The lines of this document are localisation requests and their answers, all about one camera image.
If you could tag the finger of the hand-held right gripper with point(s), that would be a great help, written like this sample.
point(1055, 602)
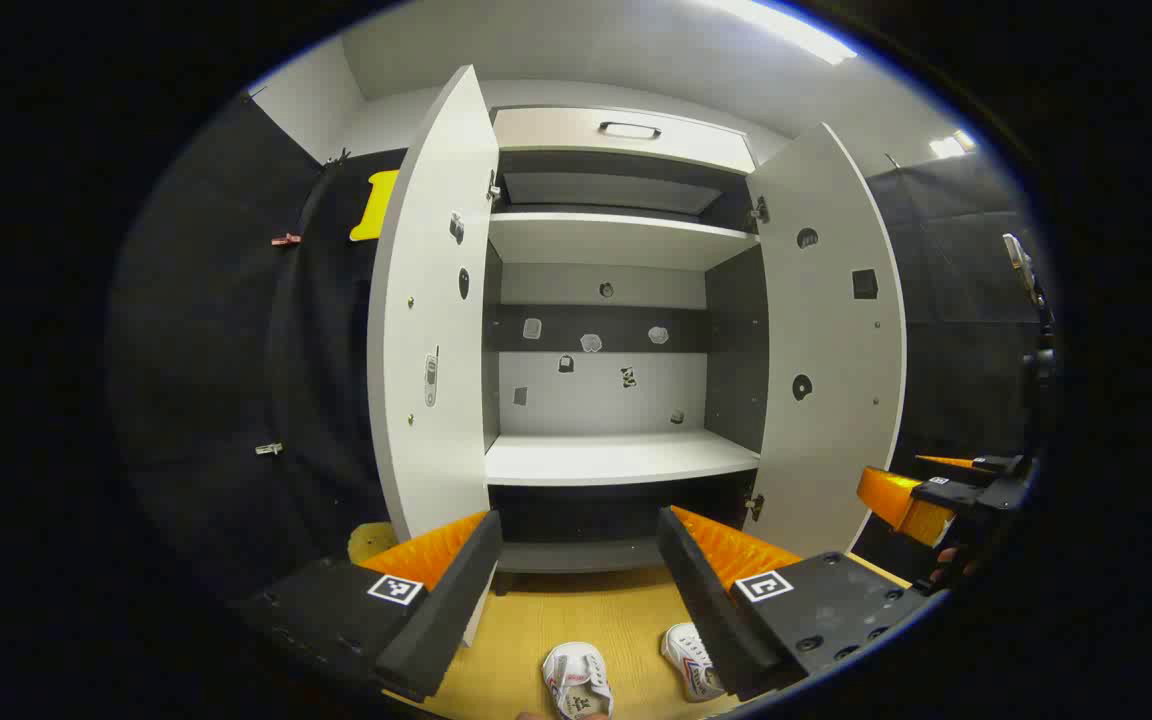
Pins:
point(946, 494)
point(986, 465)

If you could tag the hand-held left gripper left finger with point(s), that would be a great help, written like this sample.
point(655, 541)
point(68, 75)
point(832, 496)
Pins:
point(446, 610)

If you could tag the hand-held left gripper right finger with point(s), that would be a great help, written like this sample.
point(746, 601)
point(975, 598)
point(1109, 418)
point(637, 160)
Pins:
point(706, 610)

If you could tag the white canvas shoe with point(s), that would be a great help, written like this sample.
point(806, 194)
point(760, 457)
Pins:
point(576, 675)
point(688, 655)

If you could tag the white shoe cabinet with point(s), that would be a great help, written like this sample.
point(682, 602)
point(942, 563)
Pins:
point(616, 455)

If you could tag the white cabinet door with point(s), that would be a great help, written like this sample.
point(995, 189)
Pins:
point(836, 330)
point(436, 300)

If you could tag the white cabinet drawer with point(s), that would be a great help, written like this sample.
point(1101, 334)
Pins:
point(556, 130)

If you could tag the yellow plush toy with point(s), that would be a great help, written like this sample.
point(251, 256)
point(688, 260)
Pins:
point(368, 542)

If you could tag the ceiling light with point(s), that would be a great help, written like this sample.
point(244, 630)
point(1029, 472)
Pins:
point(951, 145)

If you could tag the red clip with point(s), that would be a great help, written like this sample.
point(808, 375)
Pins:
point(286, 240)

